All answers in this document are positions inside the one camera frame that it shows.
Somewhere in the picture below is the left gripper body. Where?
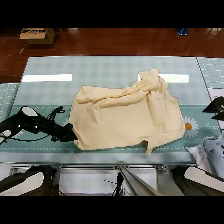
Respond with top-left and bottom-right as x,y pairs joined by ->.
49,122 -> 79,143

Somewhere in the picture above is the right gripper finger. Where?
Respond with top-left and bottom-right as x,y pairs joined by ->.
202,96 -> 224,114
211,111 -> 224,122

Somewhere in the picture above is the cream garment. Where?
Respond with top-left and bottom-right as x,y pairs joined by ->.
68,68 -> 187,156

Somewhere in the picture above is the light blue garment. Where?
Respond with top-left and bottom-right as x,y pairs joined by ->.
202,133 -> 224,179

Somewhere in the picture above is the white garment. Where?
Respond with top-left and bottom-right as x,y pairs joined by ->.
187,144 -> 214,175

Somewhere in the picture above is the cardboard box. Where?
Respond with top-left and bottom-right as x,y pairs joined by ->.
18,27 -> 56,46

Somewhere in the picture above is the silver frame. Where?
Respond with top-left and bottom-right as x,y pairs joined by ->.
0,162 -> 224,197

